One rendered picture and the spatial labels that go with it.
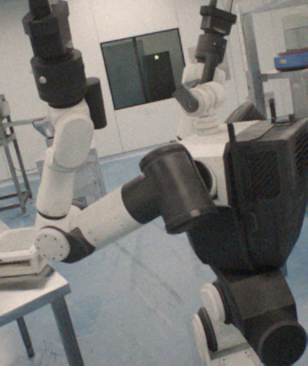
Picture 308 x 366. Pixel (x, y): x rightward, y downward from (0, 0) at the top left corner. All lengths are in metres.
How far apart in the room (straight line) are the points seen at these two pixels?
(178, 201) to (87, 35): 6.32
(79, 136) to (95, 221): 0.18
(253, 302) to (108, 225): 0.37
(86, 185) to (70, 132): 3.50
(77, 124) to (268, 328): 0.56
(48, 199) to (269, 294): 0.52
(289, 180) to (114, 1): 6.39
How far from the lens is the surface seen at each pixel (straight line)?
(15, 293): 1.31
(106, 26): 6.95
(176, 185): 0.70
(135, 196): 0.73
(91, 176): 4.18
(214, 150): 0.80
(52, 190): 0.80
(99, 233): 0.80
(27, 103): 6.97
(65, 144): 0.72
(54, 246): 0.83
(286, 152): 0.77
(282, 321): 0.90
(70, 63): 0.67
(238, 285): 0.93
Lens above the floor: 1.43
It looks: 13 degrees down
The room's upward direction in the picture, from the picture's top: 12 degrees counter-clockwise
